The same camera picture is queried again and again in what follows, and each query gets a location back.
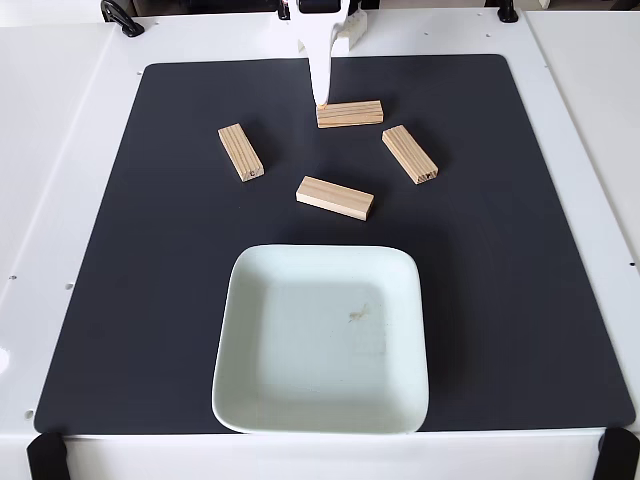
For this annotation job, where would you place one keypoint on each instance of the smooth light wooden block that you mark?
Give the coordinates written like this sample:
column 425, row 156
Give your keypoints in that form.
column 334, row 197

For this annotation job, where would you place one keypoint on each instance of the striped grain wooden block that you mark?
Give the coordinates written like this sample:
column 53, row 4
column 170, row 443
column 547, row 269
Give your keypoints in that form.
column 410, row 154

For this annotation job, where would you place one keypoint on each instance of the white studded base block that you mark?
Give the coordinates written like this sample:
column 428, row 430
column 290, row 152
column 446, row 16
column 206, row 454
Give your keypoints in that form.
column 354, row 30
column 302, row 46

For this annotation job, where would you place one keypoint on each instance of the wooden block with dark lines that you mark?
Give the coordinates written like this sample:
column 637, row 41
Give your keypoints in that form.
column 352, row 114

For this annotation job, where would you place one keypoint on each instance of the striped block with knot end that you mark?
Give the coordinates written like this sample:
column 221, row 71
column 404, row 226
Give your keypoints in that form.
column 240, row 151

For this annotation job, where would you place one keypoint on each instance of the pale square ceramic plate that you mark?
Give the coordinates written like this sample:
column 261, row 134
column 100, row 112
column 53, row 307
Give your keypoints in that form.
column 320, row 360

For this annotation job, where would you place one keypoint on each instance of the small black table clamp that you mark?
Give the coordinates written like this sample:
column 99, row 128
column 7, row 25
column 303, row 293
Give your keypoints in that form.
column 283, row 9
column 507, row 11

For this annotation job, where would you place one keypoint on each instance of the large black table clamp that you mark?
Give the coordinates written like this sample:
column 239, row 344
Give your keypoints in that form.
column 122, row 19

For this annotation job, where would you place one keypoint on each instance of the black rubber mat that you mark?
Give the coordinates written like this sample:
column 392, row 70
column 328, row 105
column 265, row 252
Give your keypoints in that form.
column 150, row 250

